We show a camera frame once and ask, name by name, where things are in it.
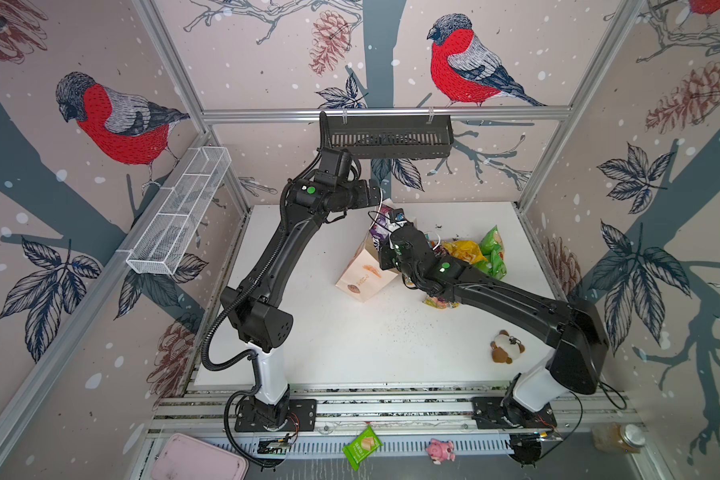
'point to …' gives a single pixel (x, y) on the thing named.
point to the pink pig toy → (440, 451)
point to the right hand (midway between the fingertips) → (378, 243)
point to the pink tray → (188, 458)
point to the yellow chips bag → (465, 250)
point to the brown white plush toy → (502, 349)
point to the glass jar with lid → (615, 437)
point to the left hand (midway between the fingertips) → (367, 192)
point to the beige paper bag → (364, 276)
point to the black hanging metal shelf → (388, 136)
